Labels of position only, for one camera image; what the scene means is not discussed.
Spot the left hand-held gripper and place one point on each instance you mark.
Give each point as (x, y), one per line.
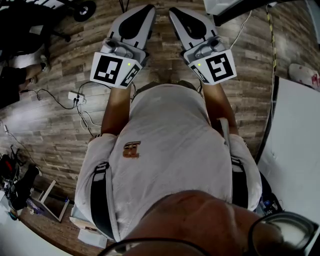
(107, 68)

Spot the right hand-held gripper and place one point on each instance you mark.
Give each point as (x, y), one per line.
(220, 66)

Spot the person's right forearm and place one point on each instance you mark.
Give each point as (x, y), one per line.
(220, 107)

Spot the person's left forearm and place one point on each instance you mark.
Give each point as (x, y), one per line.
(116, 110)

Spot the black cart wheel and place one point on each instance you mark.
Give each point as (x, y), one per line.
(85, 10)

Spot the person's dark shorts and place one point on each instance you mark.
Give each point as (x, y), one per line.
(187, 84)

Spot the yellow black striped tape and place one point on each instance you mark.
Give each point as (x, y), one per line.
(272, 37)

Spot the white power strip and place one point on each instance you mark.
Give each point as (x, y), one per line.
(76, 96)

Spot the black office chair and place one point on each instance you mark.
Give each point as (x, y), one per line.
(22, 32)

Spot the person's white t-shirt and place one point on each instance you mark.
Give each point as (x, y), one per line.
(162, 137)

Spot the white cap with red print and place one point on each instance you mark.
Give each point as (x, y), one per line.
(302, 75)

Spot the white plug adapter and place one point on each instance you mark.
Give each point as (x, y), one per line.
(5, 128)

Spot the person's head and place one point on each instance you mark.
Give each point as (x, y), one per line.
(200, 220)

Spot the black handheld device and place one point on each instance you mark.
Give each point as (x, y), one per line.
(23, 187)

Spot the purple packet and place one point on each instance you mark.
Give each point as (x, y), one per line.
(35, 207)

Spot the white flat box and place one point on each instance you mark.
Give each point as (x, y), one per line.
(92, 237)

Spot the black-rimmed eyeglasses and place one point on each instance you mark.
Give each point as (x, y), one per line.
(287, 232)

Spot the white open frame box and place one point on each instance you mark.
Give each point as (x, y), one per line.
(48, 207)

